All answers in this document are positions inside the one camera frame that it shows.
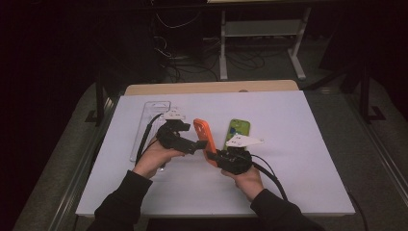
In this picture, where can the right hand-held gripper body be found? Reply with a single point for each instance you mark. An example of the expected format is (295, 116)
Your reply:
(234, 159)

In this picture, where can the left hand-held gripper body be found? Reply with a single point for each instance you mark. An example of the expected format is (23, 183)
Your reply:
(173, 138)

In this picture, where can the orange phone case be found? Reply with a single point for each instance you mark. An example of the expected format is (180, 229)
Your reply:
(205, 134)

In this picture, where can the clear plastic rack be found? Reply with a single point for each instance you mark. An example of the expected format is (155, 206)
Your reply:
(144, 128)

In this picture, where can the green cartoon phone case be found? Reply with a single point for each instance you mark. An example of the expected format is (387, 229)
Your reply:
(239, 128)

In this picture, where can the person's left hand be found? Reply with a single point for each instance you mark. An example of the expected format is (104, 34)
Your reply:
(154, 159)

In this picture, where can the person's right hand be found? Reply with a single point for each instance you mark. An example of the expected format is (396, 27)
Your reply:
(247, 184)

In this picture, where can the wooden table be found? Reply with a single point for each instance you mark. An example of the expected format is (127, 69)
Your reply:
(211, 87)

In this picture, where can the black metal stand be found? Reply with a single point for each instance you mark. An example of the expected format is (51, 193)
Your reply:
(365, 96)
(100, 102)

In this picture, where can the aluminium rail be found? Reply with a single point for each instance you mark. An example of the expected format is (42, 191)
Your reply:
(81, 166)
(375, 141)

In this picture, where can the white metal desk frame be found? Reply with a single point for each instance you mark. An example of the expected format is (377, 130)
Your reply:
(263, 28)

